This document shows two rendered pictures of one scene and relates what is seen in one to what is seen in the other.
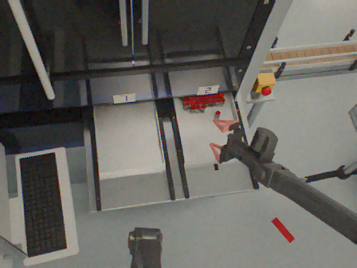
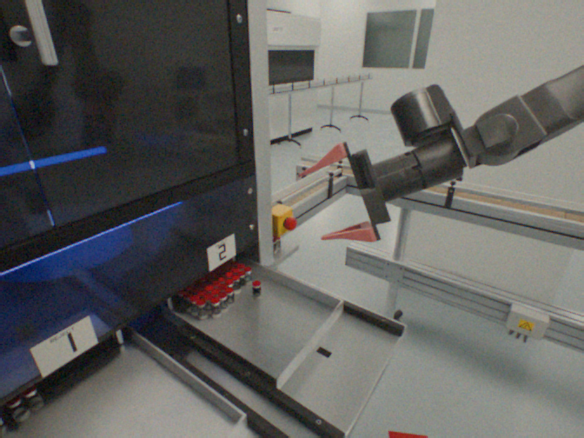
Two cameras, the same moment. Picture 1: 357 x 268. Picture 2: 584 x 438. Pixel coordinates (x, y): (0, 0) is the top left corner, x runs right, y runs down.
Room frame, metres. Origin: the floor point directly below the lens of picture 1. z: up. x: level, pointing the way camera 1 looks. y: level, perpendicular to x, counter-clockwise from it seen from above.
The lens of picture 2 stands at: (0.28, 0.17, 1.45)
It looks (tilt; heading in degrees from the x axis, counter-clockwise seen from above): 26 degrees down; 325
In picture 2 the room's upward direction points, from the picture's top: straight up
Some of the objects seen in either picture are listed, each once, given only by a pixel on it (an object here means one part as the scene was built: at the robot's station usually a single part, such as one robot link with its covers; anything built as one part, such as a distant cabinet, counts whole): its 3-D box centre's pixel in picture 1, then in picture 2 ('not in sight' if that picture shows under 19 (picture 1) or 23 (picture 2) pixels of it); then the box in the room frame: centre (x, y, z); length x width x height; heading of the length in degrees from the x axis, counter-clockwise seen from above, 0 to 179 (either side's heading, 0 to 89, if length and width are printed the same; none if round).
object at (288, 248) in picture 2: (256, 88); (270, 248); (1.08, -0.31, 0.87); 0.14 x 0.13 x 0.02; 20
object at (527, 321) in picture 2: not in sight; (526, 321); (0.58, -1.15, 0.50); 0.12 x 0.05 x 0.09; 20
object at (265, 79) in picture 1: (263, 81); (277, 219); (1.03, -0.31, 0.99); 0.08 x 0.07 x 0.07; 20
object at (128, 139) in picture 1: (127, 132); (114, 426); (0.72, 0.21, 0.90); 0.34 x 0.26 x 0.04; 20
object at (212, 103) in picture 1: (204, 104); (226, 291); (0.92, -0.08, 0.91); 0.18 x 0.02 x 0.05; 110
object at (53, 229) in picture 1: (41, 201); not in sight; (0.39, 0.47, 0.82); 0.40 x 0.14 x 0.02; 24
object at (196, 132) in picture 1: (207, 123); (253, 308); (0.84, -0.11, 0.90); 0.34 x 0.26 x 0.04; 20
